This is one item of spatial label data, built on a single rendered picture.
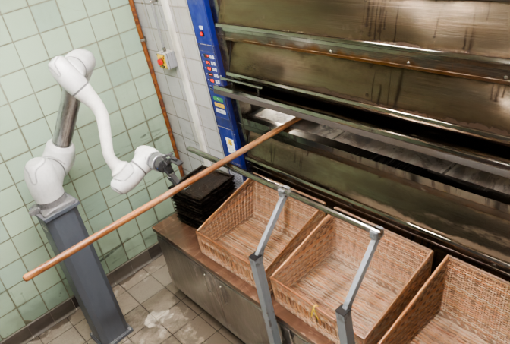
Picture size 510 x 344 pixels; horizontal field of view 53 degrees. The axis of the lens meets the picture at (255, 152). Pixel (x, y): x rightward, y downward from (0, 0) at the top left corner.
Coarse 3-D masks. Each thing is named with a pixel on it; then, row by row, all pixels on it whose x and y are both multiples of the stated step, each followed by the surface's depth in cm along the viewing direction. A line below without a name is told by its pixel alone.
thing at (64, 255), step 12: (288, 120) 265; (276, 132) 258; (252, 144) 250; (228, 156) 243; (216, 168) 239; (192, 180) 231; (168, 192) 225; (144, 204) 220; (156, 204) 222; (132, 216) 215; (108, 228) 210; (84, 240) 205; (96, 240) 208; (72, 252) 202; (48, 264) 196; (24, 276) 192
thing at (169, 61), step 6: (156, 54) 312; (162, 54) 307; (168, 54) 307; (174, 54) 310; (162, 60) 309; (168, 60) 308; (174, 60) 311; (162, 66) 313; (168, 66) 309; (174, 66) 312
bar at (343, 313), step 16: (256, 176) 229; (288, 192) 213; (320, 208) 201; (272, 224) 217; (352, 224) 190; (368, 224) 185; (256, 256) 216; (368, 256) 182; (256, 272) 218; (352, 288) 182; (272, 320) 232; (272, 336) 235; (352, 336) 187
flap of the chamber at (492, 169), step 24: (240, 96) 250; (264, 96) 247; (288, 96) 245; (312, 120) 216; (360, 120) 208; (384, 120) 206; (408, 144) 182; (456, 144) 179; (480, 144) 177; (480, 168) 164
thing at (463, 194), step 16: (272, 128) 267; (288, 128) 263; (304, 144) 253; (320, 144) 243; (336, 144) 239; (352, 160) 231; (368, 160) 223; (384, 160) 220; (400, 176) 213; (416, 176) 206; (432, 176) 203; (448, 176) 201; (448, 192) 198; (464, 192) 192; (480, 192) 188; (496, 192) 187; (496, 208) 184
